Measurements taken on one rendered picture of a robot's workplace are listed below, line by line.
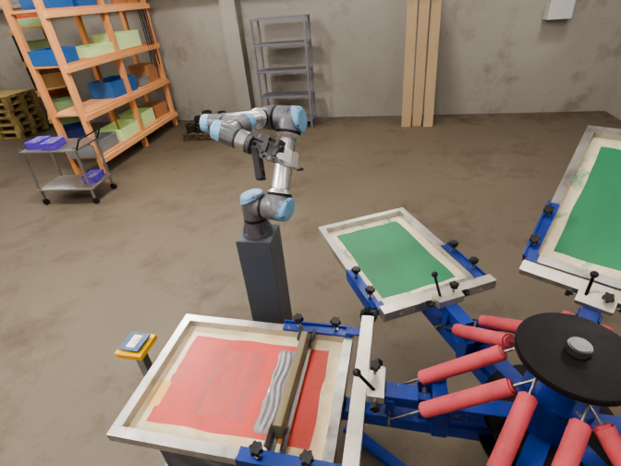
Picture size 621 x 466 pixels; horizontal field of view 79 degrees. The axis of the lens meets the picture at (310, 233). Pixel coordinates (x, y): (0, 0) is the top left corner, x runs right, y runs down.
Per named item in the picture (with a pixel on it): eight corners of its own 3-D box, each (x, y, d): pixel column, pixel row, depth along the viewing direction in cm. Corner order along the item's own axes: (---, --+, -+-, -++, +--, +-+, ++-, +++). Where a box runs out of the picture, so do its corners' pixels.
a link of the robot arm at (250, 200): (250, 208, 196) (247, 184, 189) (273, 212, 191) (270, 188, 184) (237, 219, 187) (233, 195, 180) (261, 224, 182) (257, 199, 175)
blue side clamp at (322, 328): (284, 338, 167) (282, 327, 164) (286, 330, 171) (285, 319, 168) (351, 346, 161) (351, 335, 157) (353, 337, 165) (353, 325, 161)
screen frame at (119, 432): (109, 440, 133) (105, 435, 131) (188, 319, 180) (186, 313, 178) (332, 484, 116) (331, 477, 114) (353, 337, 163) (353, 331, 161)
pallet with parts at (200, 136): (238, 123, 802) (236, 104, 781) (218, 141, 711) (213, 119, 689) (205, 123, 818) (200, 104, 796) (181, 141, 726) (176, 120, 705)
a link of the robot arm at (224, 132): (221, 115, 139) (207, 121, 133) (247, 125, 137) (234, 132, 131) (221, 134, 144) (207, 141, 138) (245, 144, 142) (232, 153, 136)
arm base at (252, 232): (249, 224, 202) (245, 208, 197) (275, 225, 199) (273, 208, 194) (238, 239, 190) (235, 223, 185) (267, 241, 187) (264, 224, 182)
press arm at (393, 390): (366, 402, 133) (366, 393, 130) (368, 387, 138) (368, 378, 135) (417, 410, 129) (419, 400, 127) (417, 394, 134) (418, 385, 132)
